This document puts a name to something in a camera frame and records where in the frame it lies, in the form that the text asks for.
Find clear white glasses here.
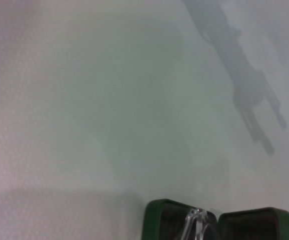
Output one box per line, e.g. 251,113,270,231
181,206,218,240

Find green glasses case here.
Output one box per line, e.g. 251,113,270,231
141,198,289,240

